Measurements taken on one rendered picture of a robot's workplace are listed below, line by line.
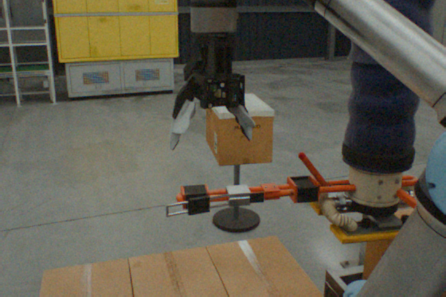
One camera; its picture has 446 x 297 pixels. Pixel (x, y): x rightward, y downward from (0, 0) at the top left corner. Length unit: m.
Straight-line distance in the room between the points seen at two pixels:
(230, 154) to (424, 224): 2.64
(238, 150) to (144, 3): 5.64
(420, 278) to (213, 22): 0.46
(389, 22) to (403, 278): 0.36
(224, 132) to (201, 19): 2.42
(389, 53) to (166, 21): 7.93
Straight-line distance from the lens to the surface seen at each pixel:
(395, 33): 0.69
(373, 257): 1.91
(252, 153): 3.20
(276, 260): 2.26
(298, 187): 1.41
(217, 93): 0.71
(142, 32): 8.44
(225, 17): 0.71
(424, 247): 0.60
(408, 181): 1.58
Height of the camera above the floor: 1.77
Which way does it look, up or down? 17 degrees down
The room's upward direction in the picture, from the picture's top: straight up
